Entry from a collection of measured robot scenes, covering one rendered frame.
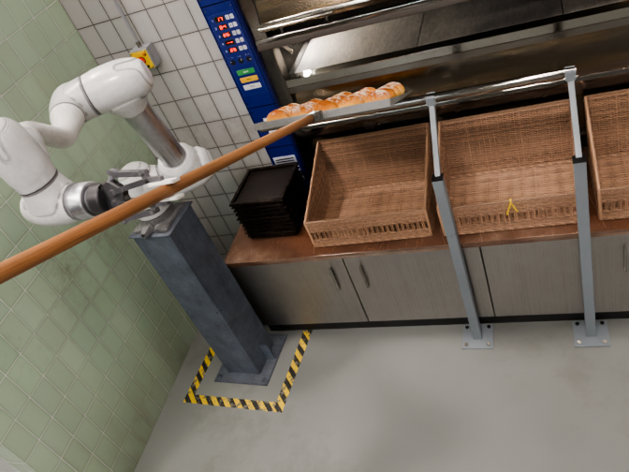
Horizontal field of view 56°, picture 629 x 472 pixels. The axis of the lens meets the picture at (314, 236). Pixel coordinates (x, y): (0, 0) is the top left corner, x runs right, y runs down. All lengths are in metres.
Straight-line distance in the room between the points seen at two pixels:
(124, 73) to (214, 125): 1.18
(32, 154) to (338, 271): 1.62
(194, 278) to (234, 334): 0.40
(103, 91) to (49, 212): 0.57
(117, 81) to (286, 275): 1.30
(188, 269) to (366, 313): 0.89
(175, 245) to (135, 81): 0.83
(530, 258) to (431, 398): 0.75
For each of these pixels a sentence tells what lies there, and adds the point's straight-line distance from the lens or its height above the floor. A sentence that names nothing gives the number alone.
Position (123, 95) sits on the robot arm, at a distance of 1.96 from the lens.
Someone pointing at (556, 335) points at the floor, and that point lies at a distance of 2.87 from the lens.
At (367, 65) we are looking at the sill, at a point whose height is 1.17.
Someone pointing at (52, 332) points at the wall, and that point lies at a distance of 2.74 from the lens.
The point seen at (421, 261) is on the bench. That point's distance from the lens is 2.59.
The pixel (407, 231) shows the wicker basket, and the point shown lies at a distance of 2.54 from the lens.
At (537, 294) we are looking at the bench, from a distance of 2.71.
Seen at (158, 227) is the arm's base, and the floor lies 1.02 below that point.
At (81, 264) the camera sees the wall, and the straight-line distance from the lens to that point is 2.86.
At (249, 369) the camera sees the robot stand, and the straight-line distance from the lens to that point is 3.11.
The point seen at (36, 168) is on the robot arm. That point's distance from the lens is 1.47.
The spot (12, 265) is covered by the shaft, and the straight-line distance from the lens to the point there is 1.02.
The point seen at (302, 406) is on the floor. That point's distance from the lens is 2.91.
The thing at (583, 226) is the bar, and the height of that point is 0.66.
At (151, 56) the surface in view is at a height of 1.46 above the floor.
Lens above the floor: 2.27
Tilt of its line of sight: 37 degrees down
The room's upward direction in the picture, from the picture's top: 24 degrees counter-clockwise
